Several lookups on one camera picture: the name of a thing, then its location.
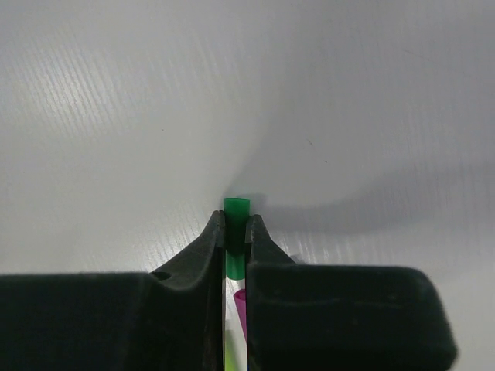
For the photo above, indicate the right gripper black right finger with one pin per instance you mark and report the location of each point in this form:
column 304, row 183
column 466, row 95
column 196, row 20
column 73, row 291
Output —
column 340, row 317

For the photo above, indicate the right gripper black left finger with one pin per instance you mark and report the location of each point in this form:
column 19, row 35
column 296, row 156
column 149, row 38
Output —
column 169, row 319

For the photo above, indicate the dark green pen cap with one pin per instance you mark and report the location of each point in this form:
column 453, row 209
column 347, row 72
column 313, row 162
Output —
column 236, row 213

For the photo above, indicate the light green pen cap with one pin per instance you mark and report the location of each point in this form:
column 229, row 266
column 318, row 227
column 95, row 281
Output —
column 230, row 355

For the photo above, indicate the purple pen cap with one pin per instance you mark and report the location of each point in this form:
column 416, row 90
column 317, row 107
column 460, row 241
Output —
column 241, row 306

